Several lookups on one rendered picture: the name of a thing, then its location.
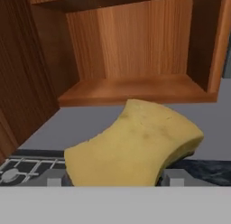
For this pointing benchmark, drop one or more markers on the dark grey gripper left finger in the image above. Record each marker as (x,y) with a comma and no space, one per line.
(54,178)

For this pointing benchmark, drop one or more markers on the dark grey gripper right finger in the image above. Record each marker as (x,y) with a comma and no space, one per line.
(177,178)

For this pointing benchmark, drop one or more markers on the yellow sponge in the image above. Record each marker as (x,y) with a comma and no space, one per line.
(135,143)

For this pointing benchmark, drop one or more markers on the wooden cabinet door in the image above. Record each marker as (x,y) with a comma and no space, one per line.
(24,74)

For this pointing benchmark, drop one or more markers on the wooden cabinet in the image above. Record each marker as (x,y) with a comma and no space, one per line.
(132,59)

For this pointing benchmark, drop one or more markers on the black hob with grey grates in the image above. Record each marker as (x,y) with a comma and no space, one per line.
(27,169)

